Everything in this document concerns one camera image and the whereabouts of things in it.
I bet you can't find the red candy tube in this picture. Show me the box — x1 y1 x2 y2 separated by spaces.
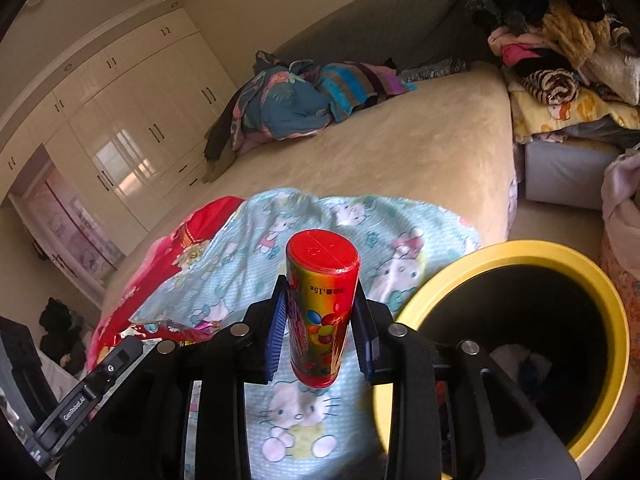
286 229 360 389

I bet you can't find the white paper trash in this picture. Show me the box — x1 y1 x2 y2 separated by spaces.
490 344 551 384

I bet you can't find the pink bedroom door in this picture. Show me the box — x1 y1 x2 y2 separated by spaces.
8 146 125 308

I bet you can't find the yellow-rimmed black trash bin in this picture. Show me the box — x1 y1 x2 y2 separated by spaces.
397 240 634 476

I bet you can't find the red floral blanket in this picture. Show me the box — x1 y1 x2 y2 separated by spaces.
87 196 243 370

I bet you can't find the light blue cartoon blanket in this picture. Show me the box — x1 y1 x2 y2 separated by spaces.
131 188 480 479

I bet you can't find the beige bed mattress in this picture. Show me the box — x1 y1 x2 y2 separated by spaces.
102 62 515 311

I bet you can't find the cream wardrobe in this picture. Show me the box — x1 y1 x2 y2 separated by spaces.
1 9 235 254

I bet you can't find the colourful folded quilt pile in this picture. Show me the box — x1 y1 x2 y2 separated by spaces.
204 51 416 183

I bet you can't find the grey storage box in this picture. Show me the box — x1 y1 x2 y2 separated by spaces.
524 138 620 210

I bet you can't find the grey upholstered headboard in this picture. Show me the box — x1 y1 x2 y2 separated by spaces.
274 0 494 70

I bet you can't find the pile of clothes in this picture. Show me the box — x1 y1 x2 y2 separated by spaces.
465 0 639 144

